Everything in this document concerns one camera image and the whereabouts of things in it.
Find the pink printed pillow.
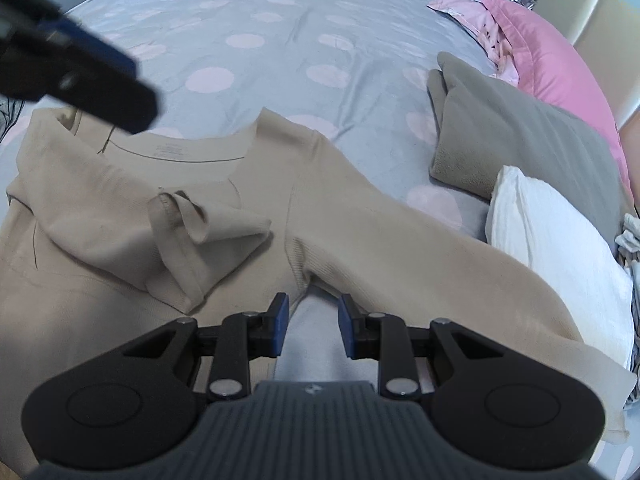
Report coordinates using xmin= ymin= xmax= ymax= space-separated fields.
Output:
xmin=426 ymin=0 xmax=523 ymax=88

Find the plain pink pillow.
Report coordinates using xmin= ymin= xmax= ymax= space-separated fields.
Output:
xmin=475 ymin=0 xmax=632 ymax=196

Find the white pillow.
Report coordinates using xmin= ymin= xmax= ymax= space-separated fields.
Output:
xmin=486 ymin=165 xmax=635 ymax=371

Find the beige padded headboard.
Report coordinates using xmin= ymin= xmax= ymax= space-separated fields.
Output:
xmin=535 ymin=0 xmax=640 ymax=128

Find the grey dotted bed cover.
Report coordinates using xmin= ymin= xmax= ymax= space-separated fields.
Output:
xmin=0 ymin=0 xmax=640 ymax=480

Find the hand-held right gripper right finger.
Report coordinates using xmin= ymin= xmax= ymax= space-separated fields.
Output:
xmin=337 ymin=294 xmax=503 ymax=402

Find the grey striped garment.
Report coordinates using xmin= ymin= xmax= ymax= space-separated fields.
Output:
xmin=614 ymin=212 xmax=640 ymax=381

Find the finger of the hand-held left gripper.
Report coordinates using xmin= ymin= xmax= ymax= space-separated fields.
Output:
xmin=0 ymin=0 xmax=63 ymax=36
xmin=0 ymin=12 xmax=162 ymax=135

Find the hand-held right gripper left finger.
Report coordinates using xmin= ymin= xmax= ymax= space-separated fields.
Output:
xmin=122 ymin=292 xmax=291 ymax=402

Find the beige sweater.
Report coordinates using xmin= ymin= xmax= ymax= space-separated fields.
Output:
xmin=0 ymin=106 xmax=638 ymax=466

